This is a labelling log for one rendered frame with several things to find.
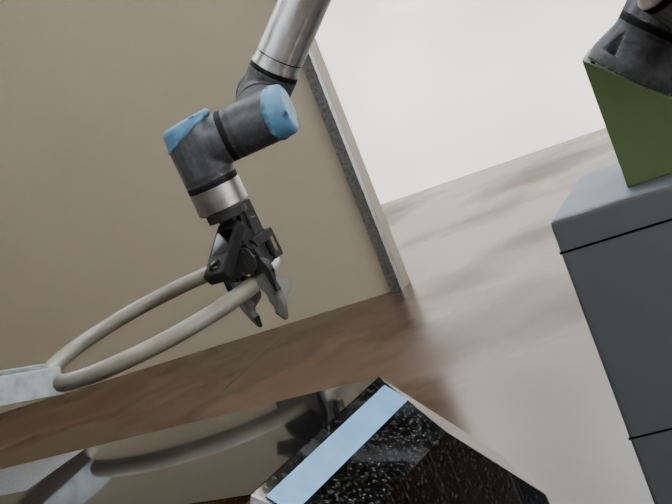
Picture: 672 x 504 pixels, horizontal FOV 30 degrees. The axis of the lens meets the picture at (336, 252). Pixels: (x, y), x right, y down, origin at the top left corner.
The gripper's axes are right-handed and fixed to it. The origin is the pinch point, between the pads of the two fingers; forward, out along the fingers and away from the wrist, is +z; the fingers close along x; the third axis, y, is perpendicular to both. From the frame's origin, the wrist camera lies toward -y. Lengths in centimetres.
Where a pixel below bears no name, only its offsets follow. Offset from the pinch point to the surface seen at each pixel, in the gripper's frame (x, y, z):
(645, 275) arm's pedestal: -52, 35, 21
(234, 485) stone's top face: -35, -61, 2
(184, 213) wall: 324, 363, 24
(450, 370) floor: 115, 223, 98
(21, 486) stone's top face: 18, -48, 2
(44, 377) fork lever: 29.9, -24.2, -7.4
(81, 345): 44.5, -0.4, -5.4
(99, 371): 17.4, -24.0, -5.7
